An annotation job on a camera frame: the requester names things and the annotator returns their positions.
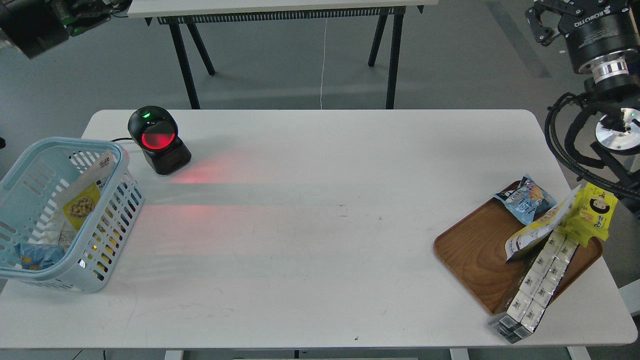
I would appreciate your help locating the yellow white snack pouch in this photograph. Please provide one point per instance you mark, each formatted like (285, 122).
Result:
(524, 240)
(77, 201)

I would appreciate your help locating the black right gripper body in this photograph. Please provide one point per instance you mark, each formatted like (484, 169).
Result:
(601, 36)

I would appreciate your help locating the yellow snack pack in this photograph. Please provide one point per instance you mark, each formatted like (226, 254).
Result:
(591, 215)

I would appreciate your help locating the black barcode scanner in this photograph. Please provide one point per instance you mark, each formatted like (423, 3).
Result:
(155, 131)

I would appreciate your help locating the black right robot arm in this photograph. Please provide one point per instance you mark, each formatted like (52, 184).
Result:
(595, 134)

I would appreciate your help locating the light blue plastic basket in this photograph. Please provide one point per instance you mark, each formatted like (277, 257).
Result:
(29, 215)

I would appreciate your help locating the blue snack bag in basket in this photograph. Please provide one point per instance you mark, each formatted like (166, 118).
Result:
(38, 257)

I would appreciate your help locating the white boxed snack multipack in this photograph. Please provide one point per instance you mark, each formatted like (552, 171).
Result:
(525, 302)

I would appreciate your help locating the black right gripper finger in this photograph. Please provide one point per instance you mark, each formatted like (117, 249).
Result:
(543, 34)

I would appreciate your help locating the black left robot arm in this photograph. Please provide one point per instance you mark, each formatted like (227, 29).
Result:
(35, 26)

